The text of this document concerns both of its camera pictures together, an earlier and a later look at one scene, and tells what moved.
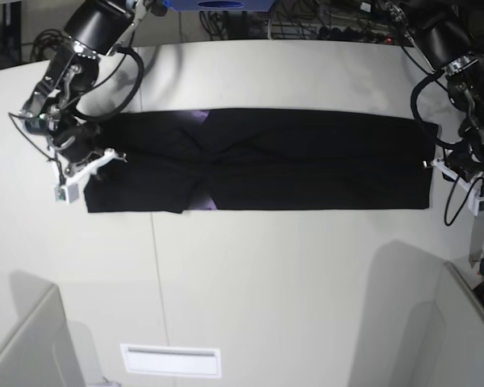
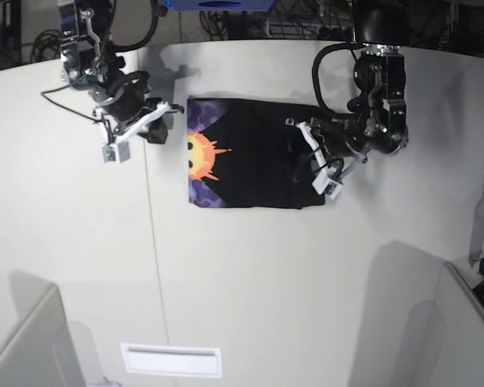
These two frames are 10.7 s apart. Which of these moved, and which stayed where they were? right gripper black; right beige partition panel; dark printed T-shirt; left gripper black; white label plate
Moved: dark printed T-shirt; left gripper black; right gripper black
Stayed: right beige partition panel; white label plate
